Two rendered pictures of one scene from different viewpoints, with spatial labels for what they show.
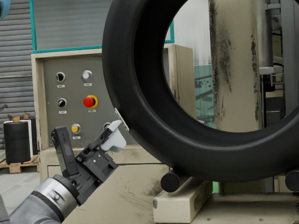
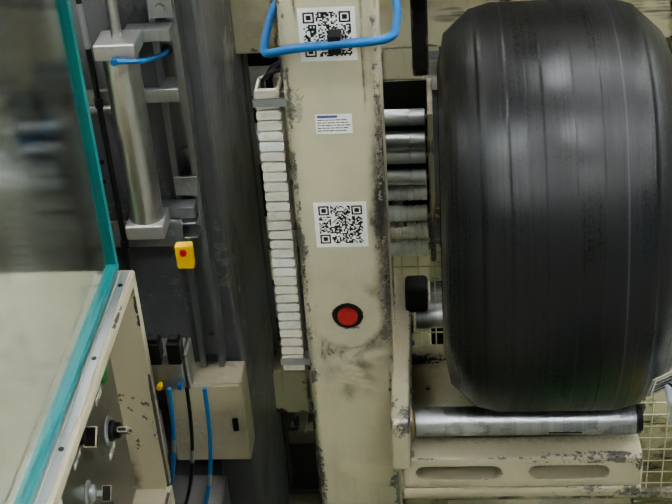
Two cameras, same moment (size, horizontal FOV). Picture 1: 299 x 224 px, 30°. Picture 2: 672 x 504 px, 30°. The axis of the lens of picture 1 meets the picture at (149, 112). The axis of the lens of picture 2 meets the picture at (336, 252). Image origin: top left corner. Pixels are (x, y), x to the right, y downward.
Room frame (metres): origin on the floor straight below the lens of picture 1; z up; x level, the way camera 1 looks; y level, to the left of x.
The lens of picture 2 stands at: (1.94, 1.31, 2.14)
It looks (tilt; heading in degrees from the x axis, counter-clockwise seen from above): 32 degrees down; 261
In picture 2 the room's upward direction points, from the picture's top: 4 degrees counter-clockwise
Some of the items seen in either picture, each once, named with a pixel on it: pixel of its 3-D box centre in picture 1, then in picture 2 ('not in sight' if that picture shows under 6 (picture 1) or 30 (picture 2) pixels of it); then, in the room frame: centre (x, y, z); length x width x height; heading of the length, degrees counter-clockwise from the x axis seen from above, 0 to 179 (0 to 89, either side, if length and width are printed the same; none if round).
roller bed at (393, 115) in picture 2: not in sight; (379, 171); (1.52, -0.64, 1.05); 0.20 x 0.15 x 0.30; 165
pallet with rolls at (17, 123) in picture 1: (21, 141); not in sight; (8.15, 1.90, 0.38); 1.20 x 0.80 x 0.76; 2
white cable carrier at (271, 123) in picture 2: not in sight; (285, 231); (1.75, -0.26, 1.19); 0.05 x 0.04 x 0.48; 75
